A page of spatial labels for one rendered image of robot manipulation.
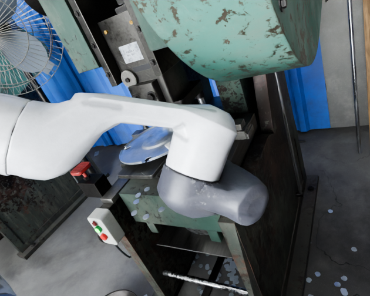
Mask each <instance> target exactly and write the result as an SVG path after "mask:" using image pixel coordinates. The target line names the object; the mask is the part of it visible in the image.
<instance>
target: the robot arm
mask: <svg viewBox="0 0 370 296"><path fill-rule="evenodd" d="M120 123H125V124H132V125H145V126H157V127H170V128H172V129H173V131H174V132H173V136H172V139H171V141H170V142H168V143H167V144H165V147H166V148H168V150H169V152H168V155H167V159H166V163H165V164H164V165H163V169H162V172H161V175H160V178H159V182H158V185H157V191H158V193H159V196H160V198H161V199H162V200H163V201H164V202H165V204H166V205H167V206H168V207H169V208H170V209H172V210H173V211H175V212H176V213H178V214H181V215H184V216H187V217H190V218H201V217H208V216H213V215H216V214H219V215H222V216H224V217H227V218H229V219H231V220H233V221H235V222H236V223H238V224H240V225H244V226H249V225H251V224H254V223H255V222H256V221H258V220H259V219H260V218H261V216H262V215H263V213H264V212H265V209H266V206H267V203H268V200H269V194H268V190H267V187H266V185H265V184H264V183H263V182H262V181H261V180H260V179H259V178H258V177H256V176H254V175H253V174H251V173H249V172H248V171H246V170H245V169H243V168H241V167H239V166H238V165H236V164H233V163H232V162H231V161H229V160H228V159H227V158H228V154H229V152H230V150H231V147H232V145H233V143H234V141H235V139H236V136H237V131H236V126H235V122H234V120H233V118H232V117H231V115H230V114H229V113H227V112H225V111H223V110H221V109H219V108H217V107H215V106H212V105H178V104H174V103H166V102H159V101H154V100H147V99H139V98H135V97H127V96H119V95H112V94H107V93H75V94H74V95H73V97H72V98H71V100H67V101H64V102H60V103H47V102H40V101H35V100H33V101H31V100H29V99H24V98H21V97H17V96H13V95H7V94H3V93H0V174H2V175H5V176H8V175H11V174H13V175H17V176H19V177H23V178H25V179H35V180H49V179H53V178H55V177H58V176H61V175H64V174H66V173H67V172H68V171H69V170H71V169H72V168H74V167H75V166H76V165H77V164H79V163H80V161H81V160H82V159H83V158H84V157H85V155H86V154H87V153H88V151H89V150H90V149H91V148H92V146H93V145H94V144H95V143H96V141H97V140H98V139H99V138H100V137H101V135H102V134H103V133H104V132H106V131H108V130H109V129H111V128H113V127H115V126H117V125H118V124H120ZM0 296H17V295H16V294H15V292H14V291H13V289H12V288H11V286H10V285H9V284H8V283H7V281H6V280H5V279H4V278H3V277H2V276H1V275H0Z"/></svg>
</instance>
